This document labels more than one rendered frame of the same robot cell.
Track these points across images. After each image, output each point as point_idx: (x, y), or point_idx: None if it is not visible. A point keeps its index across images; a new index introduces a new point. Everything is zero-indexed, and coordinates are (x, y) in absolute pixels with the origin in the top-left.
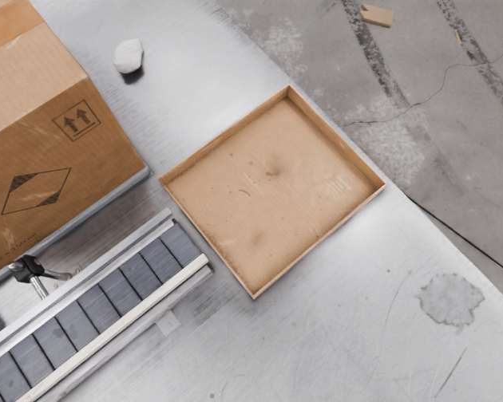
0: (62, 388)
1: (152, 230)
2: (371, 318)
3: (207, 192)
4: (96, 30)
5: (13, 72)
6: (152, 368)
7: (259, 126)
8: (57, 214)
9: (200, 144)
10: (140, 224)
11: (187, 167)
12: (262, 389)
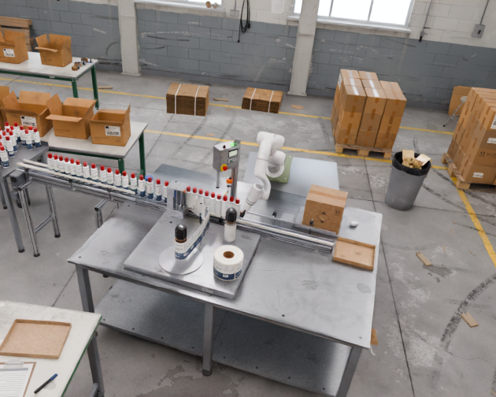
0: (297, 239)
1: (331, 232)
2: (347, 277)
3: (342, 246)
4: (353, 217)
5: (337, 202)
6: (308, 252)
7: (363, 247)
8: (319, 226)
9: None
10: None
11: (343, 241)
12: (320, 267)
